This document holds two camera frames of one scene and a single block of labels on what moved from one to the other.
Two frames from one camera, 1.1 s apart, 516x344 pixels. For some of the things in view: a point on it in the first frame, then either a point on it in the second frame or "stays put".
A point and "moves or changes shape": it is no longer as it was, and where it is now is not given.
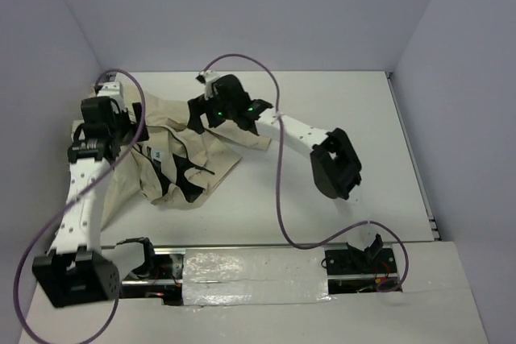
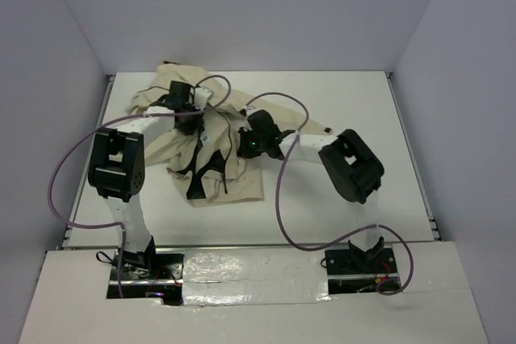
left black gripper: (131, 128) to (191, 129)
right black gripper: (198, 106) to (245, 150)
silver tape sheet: (238, 276) stays put
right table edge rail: (433, 221) stays put
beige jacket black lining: (176, 165) moves or changes shape
